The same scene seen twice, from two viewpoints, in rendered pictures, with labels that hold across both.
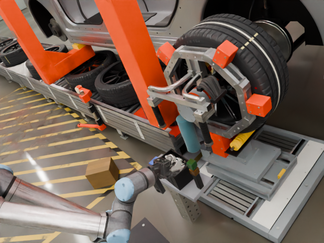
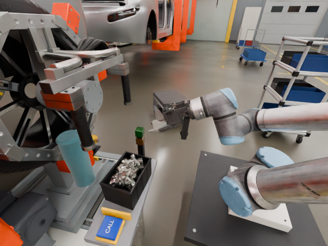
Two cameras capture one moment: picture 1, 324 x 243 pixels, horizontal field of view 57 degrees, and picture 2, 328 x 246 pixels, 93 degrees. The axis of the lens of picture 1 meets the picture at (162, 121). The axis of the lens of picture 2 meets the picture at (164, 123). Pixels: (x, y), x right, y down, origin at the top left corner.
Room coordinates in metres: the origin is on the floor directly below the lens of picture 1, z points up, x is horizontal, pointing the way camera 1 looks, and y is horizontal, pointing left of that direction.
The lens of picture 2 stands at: (1.52, 0.46, 1.11)
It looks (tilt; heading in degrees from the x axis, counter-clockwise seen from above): 33 degrees down; 222
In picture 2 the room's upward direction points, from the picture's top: 1 degrees clockwise
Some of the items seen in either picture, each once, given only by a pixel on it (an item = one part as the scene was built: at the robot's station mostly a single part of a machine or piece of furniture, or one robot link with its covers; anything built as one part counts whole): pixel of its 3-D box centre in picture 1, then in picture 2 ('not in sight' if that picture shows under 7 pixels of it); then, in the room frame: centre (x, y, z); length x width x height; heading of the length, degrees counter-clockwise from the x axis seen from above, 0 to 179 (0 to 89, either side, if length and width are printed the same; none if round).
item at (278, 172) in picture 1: (249, 164); (75, 185); (1.43, -0.45, 0.13); 0.50 x 0.36 x 0.10; 32
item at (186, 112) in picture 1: (198, 101); (71, 94); (1.33, -0.22, 0.85); 0.21 x 0.14 x 0.14; 122
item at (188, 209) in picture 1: (183, 196); (131, 222); (1.32, 0.06, 0.21); 0.10 x 0.10 x 0.42; 32
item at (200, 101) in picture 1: (197, 81); (86, 43); (1.22, -0.23, 1.03); 0.19 x 0.18 x 0.11; 122
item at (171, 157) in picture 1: (175, 168); (129, 177); (1.28, 0.03, 0.51); 0.20 x 0.14 x 0.13; 24
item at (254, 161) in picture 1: (240, 143); (62, 172); (1.46, -0.43, 0.32); 0.40 x 0.30 x 0.28; 32
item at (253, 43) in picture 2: not in sight; (248, 38); (-7.85, -2.48, 0.48); 1.00 x 0.61 x 0.96; 120
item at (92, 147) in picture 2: (158, 115); (82, 128); (1.39, 0.01, 0.83); 0.04 x 0.04 x 0.16
